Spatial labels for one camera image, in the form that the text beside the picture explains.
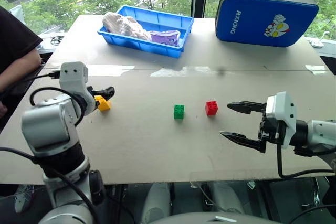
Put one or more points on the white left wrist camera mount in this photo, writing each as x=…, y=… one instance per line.
x=73, y=77

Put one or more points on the silver robot leg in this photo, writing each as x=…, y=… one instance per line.
x=225, y=197
x=156, y=203

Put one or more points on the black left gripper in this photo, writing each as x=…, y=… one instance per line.
x=93, y=92

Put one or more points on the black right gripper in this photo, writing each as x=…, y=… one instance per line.
x=270, y=129

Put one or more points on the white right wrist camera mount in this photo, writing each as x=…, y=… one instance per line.
x=284, y=108

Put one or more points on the black eyeglasses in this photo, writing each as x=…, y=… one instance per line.
x=57, y=40

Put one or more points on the red toy brick cube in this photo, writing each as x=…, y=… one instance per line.
x=211, y=108

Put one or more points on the blue cartoon print case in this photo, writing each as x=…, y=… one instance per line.
x=262, y=22

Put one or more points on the person's black shirt torso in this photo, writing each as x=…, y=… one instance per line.
x=13, y=40

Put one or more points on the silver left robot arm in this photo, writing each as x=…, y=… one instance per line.
x=50, y=127

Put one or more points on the green toy brick cube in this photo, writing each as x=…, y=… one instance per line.
x=178, y=111

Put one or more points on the grey robot torso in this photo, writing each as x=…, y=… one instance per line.
x=210, y=218

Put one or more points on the person's bare forearm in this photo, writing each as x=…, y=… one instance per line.
x=21, y=66

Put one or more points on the purple fabric item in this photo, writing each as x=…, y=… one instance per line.
x=165, y=37

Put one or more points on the blue plastic bin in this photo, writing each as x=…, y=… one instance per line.
x=168, y=23

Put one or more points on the white sneaker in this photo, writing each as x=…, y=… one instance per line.
x=23, y=197

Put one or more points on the yellow toy brick cube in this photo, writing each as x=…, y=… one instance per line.
x=104, y=105

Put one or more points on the white pink plush cloth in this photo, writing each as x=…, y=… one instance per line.
x=126, y=27

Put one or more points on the small white stand device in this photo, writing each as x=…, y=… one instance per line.
x=319, y=42

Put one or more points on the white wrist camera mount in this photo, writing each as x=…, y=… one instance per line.
x=284, y=108
x=73, y=77

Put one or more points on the black side desk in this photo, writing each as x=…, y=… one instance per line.
x=18, y=95

